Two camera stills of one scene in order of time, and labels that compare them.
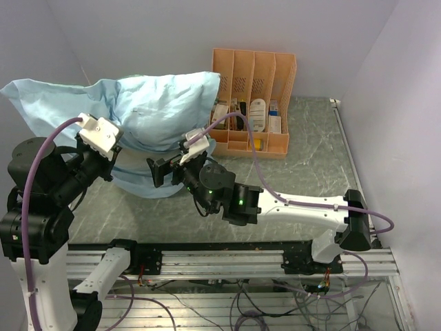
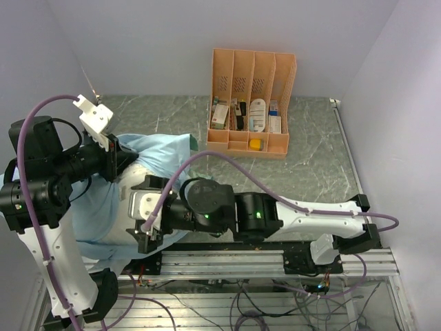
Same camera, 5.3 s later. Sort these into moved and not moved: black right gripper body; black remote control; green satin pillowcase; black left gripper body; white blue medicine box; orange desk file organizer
Moved: black right gripper body; green satin pillowcase
Not moved: orange desk file organizer; white blue medicine box; black left gripper body; black remote control
